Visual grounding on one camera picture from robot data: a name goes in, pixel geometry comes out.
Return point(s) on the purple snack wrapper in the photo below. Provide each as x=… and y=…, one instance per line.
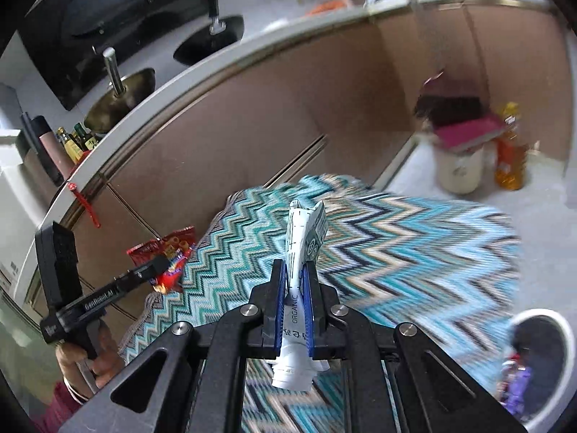
x=515, y=377

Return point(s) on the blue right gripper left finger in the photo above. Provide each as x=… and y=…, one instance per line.
x=280, y=278

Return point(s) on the maroon dustpan with broom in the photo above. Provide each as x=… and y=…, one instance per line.
x=454, y=98

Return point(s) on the blue zigzag knitted cloth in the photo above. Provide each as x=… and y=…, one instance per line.
x=451, y=267

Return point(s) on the black frying pan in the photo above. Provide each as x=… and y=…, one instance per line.
x=217, y=35

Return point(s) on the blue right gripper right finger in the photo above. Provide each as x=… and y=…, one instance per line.
x=308, y=308

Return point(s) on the brass wok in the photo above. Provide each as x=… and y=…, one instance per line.
x=124, y=95

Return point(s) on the cream plastic bucket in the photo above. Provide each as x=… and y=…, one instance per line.
x=459, y=173

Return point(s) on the yellow cooking oil bottle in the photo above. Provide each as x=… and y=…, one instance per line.
x=511, y=151

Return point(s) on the red chip bag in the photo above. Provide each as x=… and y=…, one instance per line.
x=177, y=247

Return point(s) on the white round trash bin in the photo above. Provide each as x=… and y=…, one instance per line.
x=547, y=345

